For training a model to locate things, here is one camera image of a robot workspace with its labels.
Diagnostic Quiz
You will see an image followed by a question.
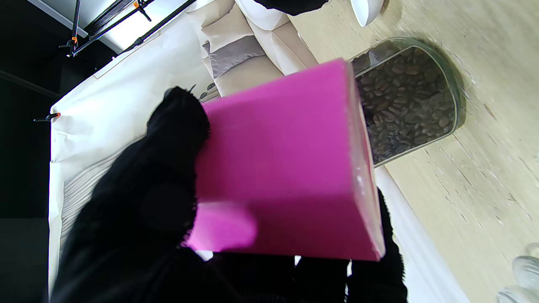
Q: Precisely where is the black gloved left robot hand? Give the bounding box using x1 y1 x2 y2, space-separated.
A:
51 86 408 303

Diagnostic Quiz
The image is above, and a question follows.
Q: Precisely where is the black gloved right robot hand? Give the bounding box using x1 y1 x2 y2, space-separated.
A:
257 0 331 16

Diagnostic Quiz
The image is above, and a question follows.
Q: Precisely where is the white plastic spoon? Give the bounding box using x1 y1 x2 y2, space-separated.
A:
350 0 384 27

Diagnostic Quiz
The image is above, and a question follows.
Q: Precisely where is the pink coffee jar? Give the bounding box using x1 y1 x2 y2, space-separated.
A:
183 59 386 261

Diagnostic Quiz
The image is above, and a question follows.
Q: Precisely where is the clear glass jar lid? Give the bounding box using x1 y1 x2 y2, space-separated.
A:
497 243 539 303

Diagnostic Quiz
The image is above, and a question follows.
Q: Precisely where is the glass jar of coffee beans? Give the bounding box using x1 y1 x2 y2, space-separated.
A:
352 37 464 167

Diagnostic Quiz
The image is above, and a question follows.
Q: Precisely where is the beige pleated curtain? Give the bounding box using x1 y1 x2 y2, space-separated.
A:
61 151 127 253

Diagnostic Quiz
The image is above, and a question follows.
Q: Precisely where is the grey sofa cushion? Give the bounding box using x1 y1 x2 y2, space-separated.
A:
202 36 266 78

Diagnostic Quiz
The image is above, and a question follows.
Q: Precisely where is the beige sofa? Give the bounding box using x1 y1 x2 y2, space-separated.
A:
185 0 320 101

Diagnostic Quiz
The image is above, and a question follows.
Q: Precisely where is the tall green leafy plant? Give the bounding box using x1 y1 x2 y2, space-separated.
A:
189 82 219 101

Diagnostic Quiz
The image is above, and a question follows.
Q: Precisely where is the black light stand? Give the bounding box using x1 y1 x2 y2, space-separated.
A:
59 0 198 57

